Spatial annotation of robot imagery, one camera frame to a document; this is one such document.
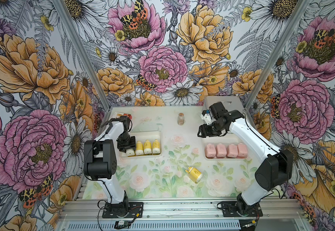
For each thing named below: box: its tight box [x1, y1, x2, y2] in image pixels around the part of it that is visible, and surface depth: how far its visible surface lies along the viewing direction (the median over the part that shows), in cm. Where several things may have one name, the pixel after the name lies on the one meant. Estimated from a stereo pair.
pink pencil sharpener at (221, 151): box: [216, 142, 227, 158], surface depth 91 cm
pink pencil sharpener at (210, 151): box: [205, 143, 217, 159], surface depth 91 cm
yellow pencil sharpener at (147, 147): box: [143, 139, 153, 155], surface depth 91 cm
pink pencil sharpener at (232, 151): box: [226, 143, 239, 159], surface depth 90 cm
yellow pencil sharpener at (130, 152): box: [126, 148, 135, 157], surface depth 89 cm
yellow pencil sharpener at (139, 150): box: [135, 140, 144, 156], surface depth 91 cm
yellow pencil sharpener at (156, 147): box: [152, 139, 161, 155], surface depth 91 cm
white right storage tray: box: [201, 133, 250, 160], surface depth 91 cm
